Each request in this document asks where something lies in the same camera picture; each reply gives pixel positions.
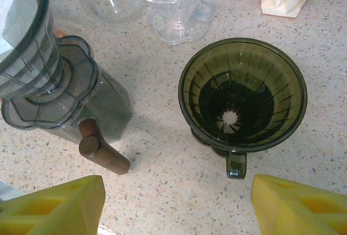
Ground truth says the clear glass carafe wooden handle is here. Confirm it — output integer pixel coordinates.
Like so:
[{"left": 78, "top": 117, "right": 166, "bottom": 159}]
[{"left": 70, "top": 0, "right": 149, "bottom": 25}]

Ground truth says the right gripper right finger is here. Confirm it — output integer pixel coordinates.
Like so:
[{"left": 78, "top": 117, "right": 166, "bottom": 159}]
[{"left": 251, "top": 174, "right": 347, "bottom": 235}]

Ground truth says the grey glass carafe wooden handle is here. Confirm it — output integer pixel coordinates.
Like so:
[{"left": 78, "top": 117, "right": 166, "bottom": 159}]
[{"left": 48, "top": 63, "right": 134, "bottom": 176}]

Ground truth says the white paper coffee filter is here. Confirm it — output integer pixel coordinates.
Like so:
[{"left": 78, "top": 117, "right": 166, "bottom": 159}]
[{"left": 0, "top": 0, "right": 37, "bottom": 53}]

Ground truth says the green coffee dripper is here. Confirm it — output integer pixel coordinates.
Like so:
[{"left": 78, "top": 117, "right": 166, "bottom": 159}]
[{"left": 177, "top": 37, "right": 309, "bottom": 181}]

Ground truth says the clear plastic coffee dripper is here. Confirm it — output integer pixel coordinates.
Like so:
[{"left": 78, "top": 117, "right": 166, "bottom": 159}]
[{"left": 127, "top": 0, "right": 219, "bottom": 47}]

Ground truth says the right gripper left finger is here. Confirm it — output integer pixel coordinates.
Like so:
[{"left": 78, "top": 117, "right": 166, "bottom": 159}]
[{"left": 0, "top": 174, "right": 106, "bottom": 235}]

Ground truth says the grey coffee dripper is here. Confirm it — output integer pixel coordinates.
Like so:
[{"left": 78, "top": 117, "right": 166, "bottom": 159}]
[{"left": 0, "top": 0, "right": 95, "bottom": 130}]

